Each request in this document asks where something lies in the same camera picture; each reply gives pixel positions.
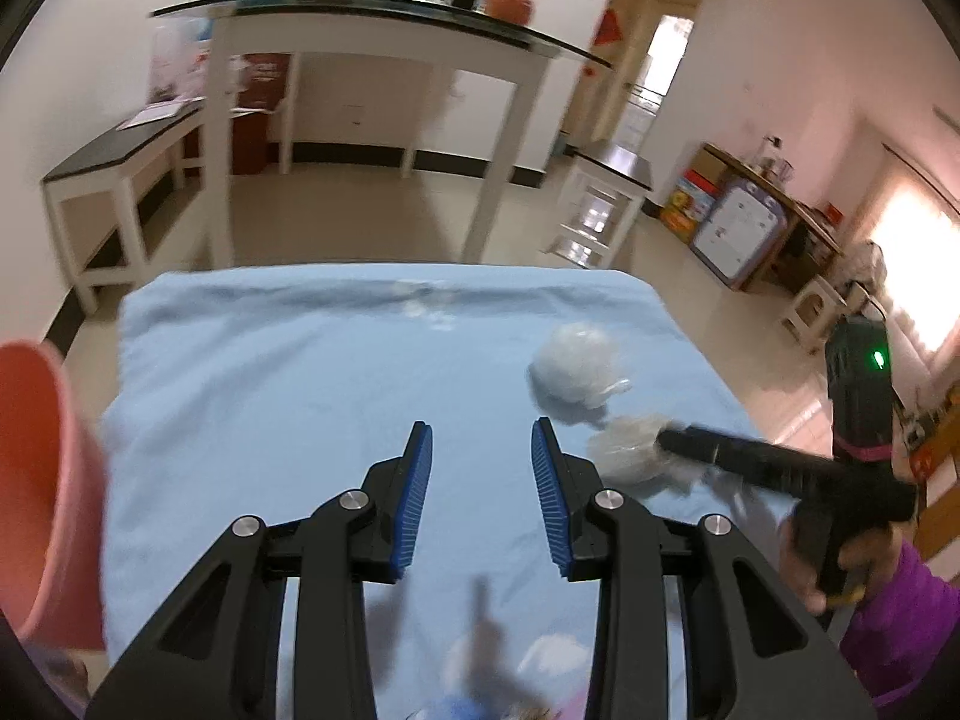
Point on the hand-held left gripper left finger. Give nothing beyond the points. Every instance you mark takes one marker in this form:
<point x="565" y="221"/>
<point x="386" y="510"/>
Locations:
<point x="416" y="502"/>

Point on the pink and white plastic bag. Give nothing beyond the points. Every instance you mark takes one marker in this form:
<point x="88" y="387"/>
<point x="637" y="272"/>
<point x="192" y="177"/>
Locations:
<point x="176" y="60"/>

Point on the white plastic stool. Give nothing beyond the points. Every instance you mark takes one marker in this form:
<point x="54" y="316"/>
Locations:
<point x="814" y="300"/>

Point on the orange round ornament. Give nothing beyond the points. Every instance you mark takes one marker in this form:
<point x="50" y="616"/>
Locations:
<point x="510" y="2"/>

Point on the white bench with black top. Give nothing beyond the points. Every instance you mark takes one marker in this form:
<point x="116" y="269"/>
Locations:
<point x="112" y="146"/>

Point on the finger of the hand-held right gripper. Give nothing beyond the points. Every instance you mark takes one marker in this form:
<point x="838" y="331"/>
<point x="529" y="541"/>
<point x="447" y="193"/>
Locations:
<point x="750" y="457"/>

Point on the pink plastic basin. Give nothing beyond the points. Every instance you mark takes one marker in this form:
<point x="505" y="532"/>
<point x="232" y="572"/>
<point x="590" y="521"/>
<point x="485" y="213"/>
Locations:
<point x="45" y="480"/>

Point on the light blue cloth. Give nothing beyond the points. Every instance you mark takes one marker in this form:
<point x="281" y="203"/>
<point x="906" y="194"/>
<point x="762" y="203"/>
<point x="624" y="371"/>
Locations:
<point x="300" y="390"/>

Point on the wooden desk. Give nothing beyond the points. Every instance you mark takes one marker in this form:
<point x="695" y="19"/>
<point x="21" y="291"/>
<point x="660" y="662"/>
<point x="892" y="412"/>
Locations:
<point x="750" y="172"/>

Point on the red paper door decoration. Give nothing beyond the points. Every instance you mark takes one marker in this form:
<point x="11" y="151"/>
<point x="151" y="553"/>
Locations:
<point x="611" y="28"/>

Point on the children's drawing board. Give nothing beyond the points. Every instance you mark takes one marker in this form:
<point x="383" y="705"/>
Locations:
<point x="735" y="229"/>

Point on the white stool with black top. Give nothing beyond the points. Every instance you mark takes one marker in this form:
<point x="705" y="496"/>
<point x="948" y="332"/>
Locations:
<point x="622" y="161"/>

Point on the white paper sheet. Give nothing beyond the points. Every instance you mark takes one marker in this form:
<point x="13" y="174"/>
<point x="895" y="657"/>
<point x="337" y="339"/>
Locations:
<point x="150" y="114"/>

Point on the colourful cardboard box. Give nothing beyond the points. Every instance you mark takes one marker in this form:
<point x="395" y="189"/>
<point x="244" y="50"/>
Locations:
<point x="690" y="206"/>

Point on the dark red box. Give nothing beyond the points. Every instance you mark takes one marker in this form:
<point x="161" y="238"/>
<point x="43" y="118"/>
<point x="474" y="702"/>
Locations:
<point x="255" y="127"/>

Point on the white table with glass top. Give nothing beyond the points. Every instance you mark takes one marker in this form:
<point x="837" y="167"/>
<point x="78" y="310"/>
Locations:
<point x="375" y="37"/>

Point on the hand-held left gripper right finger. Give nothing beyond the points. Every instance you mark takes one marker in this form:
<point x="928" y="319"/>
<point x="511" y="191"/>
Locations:
<point x="547" y="502"/>

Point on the clear plastic bag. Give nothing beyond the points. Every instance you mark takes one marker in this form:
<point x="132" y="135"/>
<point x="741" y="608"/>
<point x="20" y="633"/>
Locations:
<point x="630" y="454"/>

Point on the person's right hand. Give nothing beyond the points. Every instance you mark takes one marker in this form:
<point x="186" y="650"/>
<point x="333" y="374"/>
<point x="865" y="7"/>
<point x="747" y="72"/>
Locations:
<point x="799" y="570"/>

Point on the white plastic bag ball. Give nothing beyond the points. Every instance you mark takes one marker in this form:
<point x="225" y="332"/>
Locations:
<point x="574" y="364"/>

